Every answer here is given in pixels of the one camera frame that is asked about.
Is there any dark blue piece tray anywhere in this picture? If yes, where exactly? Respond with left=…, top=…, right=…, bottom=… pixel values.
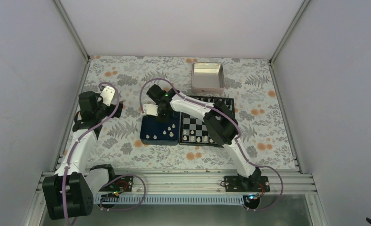
left=140, top=112, right=181, bottom=145

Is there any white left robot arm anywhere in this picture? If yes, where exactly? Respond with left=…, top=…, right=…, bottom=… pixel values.
left=42, top=86, right=123, bottom=220

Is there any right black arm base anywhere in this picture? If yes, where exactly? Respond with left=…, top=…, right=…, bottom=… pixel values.
left=220, top=176, right=270, bottom=209

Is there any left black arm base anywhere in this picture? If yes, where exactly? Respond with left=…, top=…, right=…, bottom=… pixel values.
left=94, top=176, right=134, bottom=209

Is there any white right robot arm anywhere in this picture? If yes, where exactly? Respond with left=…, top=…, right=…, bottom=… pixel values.
left=143, top=84, right=261, bottom=192

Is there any black white chess board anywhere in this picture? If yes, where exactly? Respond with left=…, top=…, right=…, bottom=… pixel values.
left=179, top=96, right=235, bottom=148

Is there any silver metal tin box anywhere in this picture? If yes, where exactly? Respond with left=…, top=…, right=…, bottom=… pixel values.
left=191, top=62, right=225, bottom=94

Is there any floral patterned table mat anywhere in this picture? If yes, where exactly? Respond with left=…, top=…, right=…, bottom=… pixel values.
left=83, top=56, right=295, bottom=170

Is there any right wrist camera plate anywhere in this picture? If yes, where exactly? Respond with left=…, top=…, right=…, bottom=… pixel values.
left=142, top=104, right=158, bottom=117

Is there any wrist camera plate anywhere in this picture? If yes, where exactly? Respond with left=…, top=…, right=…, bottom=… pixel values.
left=100, top=85, right=116, bottom=106
left=142, top=104, right=158, bottom=117

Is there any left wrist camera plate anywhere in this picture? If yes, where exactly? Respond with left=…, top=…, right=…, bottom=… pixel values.
left=100, top=85, right=116, bottom=106

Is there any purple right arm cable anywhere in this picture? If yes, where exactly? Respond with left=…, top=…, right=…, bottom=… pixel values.
left=139, top=78, right=284, bottom=213

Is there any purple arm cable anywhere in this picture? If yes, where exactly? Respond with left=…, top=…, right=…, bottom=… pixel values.
left=139, top=78, right=284, bottom=213
left=60, top=81, right=121, bottom=226

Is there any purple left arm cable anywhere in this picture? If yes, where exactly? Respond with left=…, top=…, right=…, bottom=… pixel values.
left=60, top=81, right=121, bottom=226

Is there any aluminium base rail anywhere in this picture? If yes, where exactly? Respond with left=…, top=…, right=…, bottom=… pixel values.
left=32, top=168, right=317, bottom=207

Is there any aluminium frame post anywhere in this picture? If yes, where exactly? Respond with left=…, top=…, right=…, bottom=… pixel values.
left=270, top=0, right=311, bottom=65
left=52, top=0, right=90, bottom=61

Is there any right aluminium frame post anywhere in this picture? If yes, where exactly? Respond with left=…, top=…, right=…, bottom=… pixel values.
left=270, top=0, right=311, bottom=65

